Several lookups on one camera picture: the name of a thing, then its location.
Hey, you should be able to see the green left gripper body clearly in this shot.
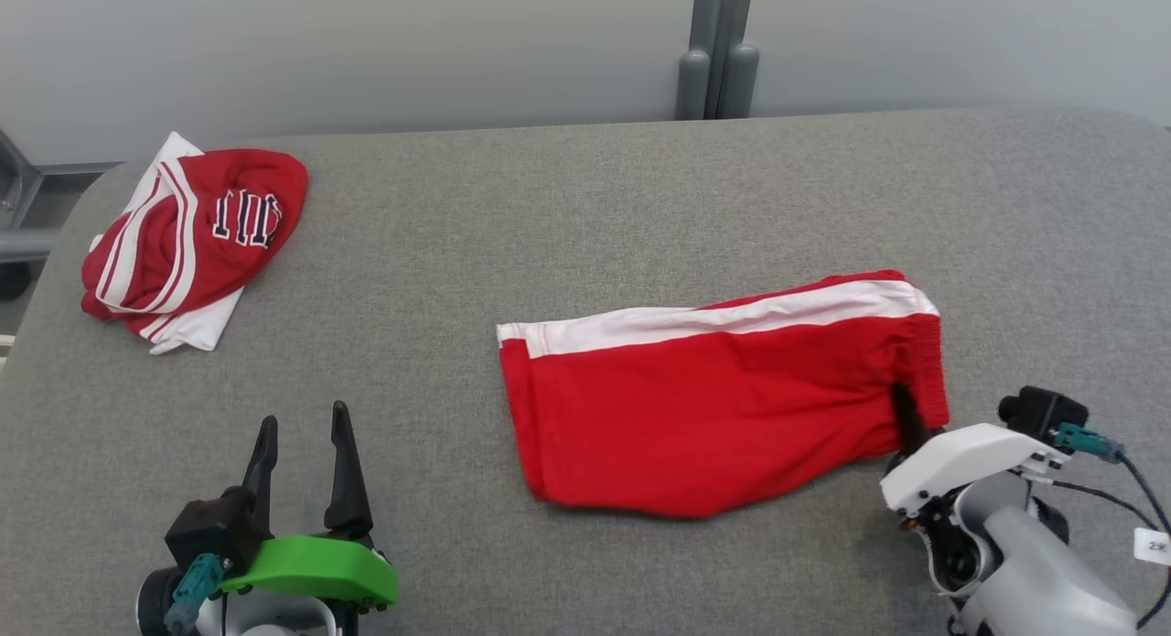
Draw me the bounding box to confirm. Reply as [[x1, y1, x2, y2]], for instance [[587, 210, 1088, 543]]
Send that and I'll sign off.
[[218, 532, 400, 614]]

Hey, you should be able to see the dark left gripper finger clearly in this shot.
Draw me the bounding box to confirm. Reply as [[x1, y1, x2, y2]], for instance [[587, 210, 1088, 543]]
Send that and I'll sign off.
[[240, 415, 280, 536], [323, 400, 375, 539]]

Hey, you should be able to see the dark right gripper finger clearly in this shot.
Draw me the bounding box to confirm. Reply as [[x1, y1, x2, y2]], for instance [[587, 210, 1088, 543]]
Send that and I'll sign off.
[[900, 384, 933, 450], [889, 383, 919, 455]]

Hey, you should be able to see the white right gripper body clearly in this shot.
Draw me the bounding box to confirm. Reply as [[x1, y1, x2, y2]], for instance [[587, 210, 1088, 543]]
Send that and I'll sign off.
[[880, 423, 1067, 527]]

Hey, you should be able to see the red shorts white stripe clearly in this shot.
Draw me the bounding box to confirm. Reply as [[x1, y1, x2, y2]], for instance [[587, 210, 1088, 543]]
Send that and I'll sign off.
[[496, 268, 952, 520]]

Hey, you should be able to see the red basketball jersey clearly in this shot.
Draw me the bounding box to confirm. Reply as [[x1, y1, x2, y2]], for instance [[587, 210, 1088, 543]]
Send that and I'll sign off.
[[81, 131, 310, 356]]

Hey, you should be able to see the grey metal cart frame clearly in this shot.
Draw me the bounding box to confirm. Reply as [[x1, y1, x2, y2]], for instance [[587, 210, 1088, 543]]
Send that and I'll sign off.
[[0, 128, 122, 300]]

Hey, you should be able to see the grey wall post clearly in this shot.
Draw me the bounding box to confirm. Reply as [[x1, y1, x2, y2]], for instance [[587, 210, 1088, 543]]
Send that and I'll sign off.
[[675, 0, 760, 121]]

